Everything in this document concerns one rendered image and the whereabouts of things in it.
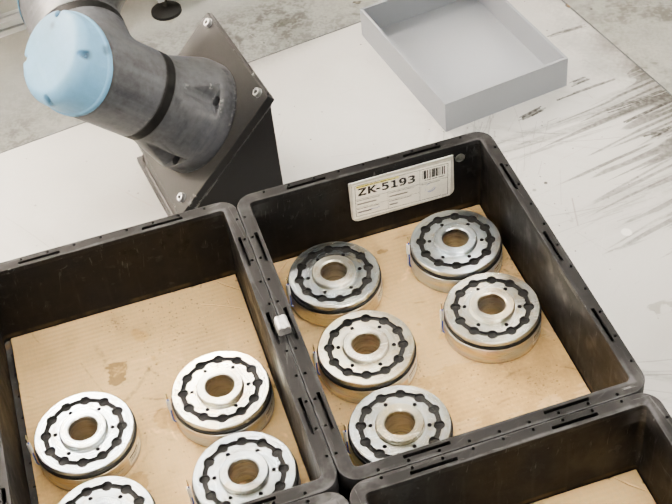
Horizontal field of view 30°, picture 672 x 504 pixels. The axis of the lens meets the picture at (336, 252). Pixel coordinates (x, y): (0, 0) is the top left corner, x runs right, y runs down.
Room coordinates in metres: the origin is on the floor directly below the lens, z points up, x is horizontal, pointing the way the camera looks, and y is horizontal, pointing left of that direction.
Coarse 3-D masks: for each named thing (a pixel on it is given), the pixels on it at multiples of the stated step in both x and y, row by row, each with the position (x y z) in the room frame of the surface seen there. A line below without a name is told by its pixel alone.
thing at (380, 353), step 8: (360, 328) 0.86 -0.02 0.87; (368, 328) 0.86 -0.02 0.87; (376, 328) 0.86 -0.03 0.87; (352, 336) 0.85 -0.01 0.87; (360, 336) 0.86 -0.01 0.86; (376, 336) 0.85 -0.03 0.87; (384, 336) 0.85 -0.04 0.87; (344, 344) 0.84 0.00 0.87; (352, 344) 0.85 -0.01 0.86; (384, 344) 0.84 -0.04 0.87; (344, 352) 0.84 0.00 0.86; (352, 352) 0.83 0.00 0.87; (376, 352) 0.83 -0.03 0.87; (384, 352) 0.83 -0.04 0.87; (352, 360) 0.82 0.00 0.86; (360, 360) 0.82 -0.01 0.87; (368, 360) 0.82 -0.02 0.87; (376, 360) 0.82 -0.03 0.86
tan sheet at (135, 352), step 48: (192, 288) 0.99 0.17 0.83; (48, 336) 0.94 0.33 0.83; (96, 336) 0.93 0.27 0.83; (144, 336) 0.92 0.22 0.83; (192, 336) 0.91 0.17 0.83; (240, 336) 0.91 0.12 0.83; (48, 384) 0.87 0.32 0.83; (96, 384) 0.86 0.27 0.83; (144, 384) 0.85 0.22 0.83; (144, 432) 0.79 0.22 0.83; (288, 432) 0.77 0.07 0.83; (48, 480) 0.75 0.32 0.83; (144, 480) 0.73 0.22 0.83
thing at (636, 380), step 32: (384, 160) 1.05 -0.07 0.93; (256, 192) 1.02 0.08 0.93; (288, 192) 1.02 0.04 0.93; (512, 192) 0.98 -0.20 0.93; (256, 224) 0.97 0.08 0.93; (544, 224) 0.92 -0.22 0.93; (256, 256) 0.93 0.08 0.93; (576, 288) 0.83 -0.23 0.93; (288, 320) 0.84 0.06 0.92; (608, 320) 0.78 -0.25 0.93; (320, 384) 0.75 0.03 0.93; (640, 384) 0.70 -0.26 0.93; (320, 416) 0.71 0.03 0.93; (544, 416) 0.68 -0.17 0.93; (416, 448) 0.66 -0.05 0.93; (448, 448) 0.65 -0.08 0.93; (352, 480) 0.63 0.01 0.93
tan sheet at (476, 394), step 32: (416, 224) 1.04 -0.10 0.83; (384, 256) 1.00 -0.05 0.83; (384, 288) 0.95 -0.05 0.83; (416, 288) 0.94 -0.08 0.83; (416, 320) 0.90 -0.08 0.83; (544, 320) 0.87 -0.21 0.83; (448, 352) 0.85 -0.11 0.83; (544, 352) 0.83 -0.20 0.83; (416, 384) 0.81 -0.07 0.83; (448, 384) 0.80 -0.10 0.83; (480, 384) 0.80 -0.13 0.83; (512, 384) 0.79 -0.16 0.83; (544, 384) 0.79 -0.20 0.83; (576, 384) 0.78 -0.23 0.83; (480, 416) 0.76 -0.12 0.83; (512, 416) 0.75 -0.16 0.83
